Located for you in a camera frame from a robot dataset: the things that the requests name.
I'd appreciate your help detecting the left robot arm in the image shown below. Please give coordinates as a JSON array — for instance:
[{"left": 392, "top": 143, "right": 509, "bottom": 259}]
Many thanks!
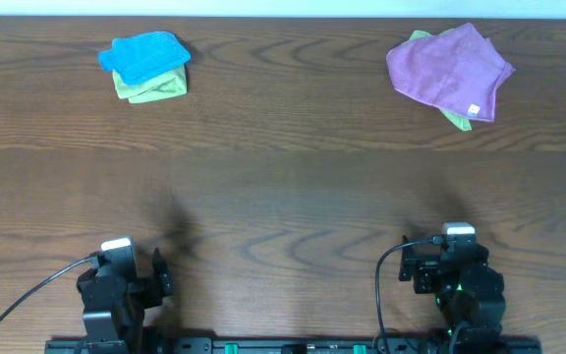
[{"left": 77, "top": 246, "right": 174, "bottom": 353}]

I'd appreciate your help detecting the black cable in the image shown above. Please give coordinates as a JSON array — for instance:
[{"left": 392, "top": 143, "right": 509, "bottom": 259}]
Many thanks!
[
  {"left": 0, "top": 255, "right": 98, "bottom": 354},
  {"left": 373, "top": 236, "right": 444, "bottom": 354}
]

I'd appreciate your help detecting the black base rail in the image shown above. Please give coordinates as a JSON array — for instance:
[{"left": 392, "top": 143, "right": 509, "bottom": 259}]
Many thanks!
[{"left": 43, "top": 337, "right": 543, "bottom": 354}]

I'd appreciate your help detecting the folded green cloth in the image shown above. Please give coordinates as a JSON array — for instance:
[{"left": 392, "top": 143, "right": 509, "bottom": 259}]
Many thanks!
[{"left": 112, "top": 65, "right": 188, "bottom": 104}]

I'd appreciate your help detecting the left black cable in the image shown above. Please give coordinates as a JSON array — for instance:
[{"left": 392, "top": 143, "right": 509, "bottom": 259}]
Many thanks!
[{"left": 0, "top": 255, "right": 98, "bottom": 354}]

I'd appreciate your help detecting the right black cable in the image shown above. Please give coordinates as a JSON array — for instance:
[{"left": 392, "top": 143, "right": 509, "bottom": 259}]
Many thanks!
[{"left": 373, "top": 236, "right": 444, "bottom": 354}]

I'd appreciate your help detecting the folded blue cloth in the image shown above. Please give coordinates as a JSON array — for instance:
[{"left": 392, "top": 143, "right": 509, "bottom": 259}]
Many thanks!
[{"left": 98, "top": 31, "right": 191, "bottom": 86}]

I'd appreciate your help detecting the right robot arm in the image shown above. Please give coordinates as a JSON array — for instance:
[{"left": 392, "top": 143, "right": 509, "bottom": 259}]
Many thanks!
[{"left": 399, "top": 233, "right": 506, "bottom": 353}]

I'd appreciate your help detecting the crumpled green cloth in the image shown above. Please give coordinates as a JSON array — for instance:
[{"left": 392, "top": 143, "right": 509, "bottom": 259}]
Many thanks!
[{"left": 409, "top": 29, "right": 472, "bottom": 132}]

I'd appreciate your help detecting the purple microfiber cloth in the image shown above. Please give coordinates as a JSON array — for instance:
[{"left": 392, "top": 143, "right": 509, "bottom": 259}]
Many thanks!
[{"left": 386, "top": 23, "right": 514, "bottom": 122}]

